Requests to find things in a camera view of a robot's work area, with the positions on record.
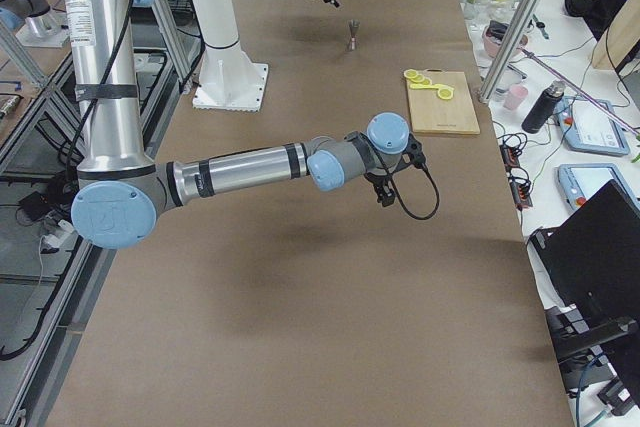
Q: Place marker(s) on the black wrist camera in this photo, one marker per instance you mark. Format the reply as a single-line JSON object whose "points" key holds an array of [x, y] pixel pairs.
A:
{"points": [[413, 154]]}

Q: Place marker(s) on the wooden cutting board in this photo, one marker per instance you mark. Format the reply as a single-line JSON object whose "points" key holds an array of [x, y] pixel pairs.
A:
{"points": [[431, 115]]}

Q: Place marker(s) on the pink cup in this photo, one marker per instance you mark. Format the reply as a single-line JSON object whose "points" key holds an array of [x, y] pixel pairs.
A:
{"points": [[515, 96]]}

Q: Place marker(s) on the pink bowl with cloth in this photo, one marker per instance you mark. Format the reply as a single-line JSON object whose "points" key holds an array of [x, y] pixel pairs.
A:
{"points": [[493, 36]]}

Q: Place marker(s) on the blue teach pendant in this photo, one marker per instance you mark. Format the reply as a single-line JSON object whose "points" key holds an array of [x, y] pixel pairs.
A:
{"points": [[579, 182], [587, 129]]}

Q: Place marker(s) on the black laptop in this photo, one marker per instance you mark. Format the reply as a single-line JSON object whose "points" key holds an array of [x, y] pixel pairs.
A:
{"points": [[593, 258]]}

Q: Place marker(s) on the yellow plastic knife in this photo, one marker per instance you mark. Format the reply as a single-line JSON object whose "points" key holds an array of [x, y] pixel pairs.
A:
{"points": [[437, 87]]}

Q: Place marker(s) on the black water bottle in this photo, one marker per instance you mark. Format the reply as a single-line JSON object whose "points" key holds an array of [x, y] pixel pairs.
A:
{"points": [[543, 107]]}

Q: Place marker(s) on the steel jigger measuring cup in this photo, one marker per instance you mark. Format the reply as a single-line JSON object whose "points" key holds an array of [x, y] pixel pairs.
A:
{"points": [[353, 26]]}

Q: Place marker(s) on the aluminium frame post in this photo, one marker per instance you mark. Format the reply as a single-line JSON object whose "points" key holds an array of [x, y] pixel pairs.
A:
{"points": [[511, 42]]}

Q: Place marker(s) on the white pillar base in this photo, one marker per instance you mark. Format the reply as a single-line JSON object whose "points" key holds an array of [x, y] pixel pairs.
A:
{"points": [[228, 79]]}

